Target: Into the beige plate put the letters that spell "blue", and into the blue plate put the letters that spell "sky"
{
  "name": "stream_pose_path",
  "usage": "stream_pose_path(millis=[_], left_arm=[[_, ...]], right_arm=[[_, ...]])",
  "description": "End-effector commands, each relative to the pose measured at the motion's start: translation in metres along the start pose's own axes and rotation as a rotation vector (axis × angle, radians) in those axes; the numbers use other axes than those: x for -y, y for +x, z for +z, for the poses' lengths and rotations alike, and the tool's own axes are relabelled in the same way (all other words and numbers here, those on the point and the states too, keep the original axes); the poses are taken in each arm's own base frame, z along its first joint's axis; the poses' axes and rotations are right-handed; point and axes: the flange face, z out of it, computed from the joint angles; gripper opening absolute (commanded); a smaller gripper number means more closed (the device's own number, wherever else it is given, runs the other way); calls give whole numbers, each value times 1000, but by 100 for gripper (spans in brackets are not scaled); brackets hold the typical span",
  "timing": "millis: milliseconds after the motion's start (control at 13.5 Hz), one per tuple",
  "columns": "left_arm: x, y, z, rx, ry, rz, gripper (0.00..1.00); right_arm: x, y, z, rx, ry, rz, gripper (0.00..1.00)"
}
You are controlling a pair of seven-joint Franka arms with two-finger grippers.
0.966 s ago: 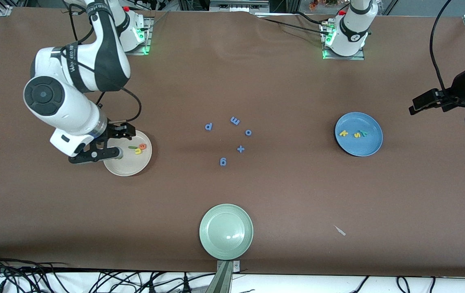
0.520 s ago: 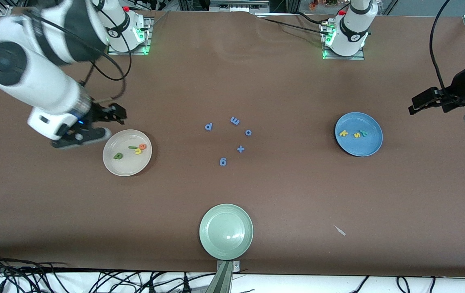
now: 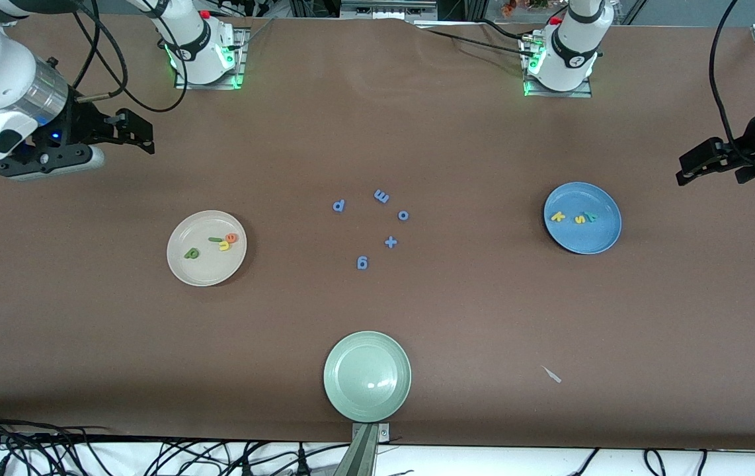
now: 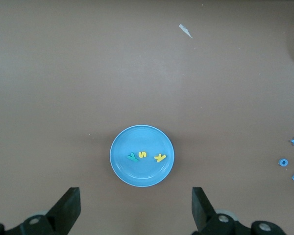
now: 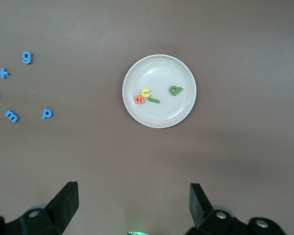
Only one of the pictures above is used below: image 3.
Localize grey metal crossbar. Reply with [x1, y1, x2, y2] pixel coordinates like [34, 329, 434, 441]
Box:
[341, 0, 438, 17]

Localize black cable on table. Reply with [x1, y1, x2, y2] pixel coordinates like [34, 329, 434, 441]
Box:
[411, 20, 537, 59]

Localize beige round plate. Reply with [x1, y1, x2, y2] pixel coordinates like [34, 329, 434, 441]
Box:
[167, 210, 247, 287]

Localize grey metal mounting post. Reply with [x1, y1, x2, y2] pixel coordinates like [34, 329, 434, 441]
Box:
[335, 422, 391, 476]

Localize pale green round plate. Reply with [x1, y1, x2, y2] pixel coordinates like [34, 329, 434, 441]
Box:
[323, 331, 413, 423]

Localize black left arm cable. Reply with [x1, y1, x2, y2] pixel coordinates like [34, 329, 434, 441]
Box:
[709, 0, 748, 166]

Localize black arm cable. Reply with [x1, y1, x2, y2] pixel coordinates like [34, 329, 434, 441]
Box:
[709, 0, 748, 166]
[70, 0, 188, 113]

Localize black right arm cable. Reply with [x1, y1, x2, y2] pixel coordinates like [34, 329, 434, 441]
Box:
[70, 0, 188, 113]

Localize blue round plate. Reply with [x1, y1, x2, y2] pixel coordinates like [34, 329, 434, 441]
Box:
[543, 182, 622, 255]

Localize brown table cover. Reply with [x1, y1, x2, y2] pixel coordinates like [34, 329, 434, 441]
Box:
[0, 12, 755, 452]

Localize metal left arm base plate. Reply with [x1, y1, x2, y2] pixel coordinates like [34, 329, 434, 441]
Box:
[520, 33, 593, 99]

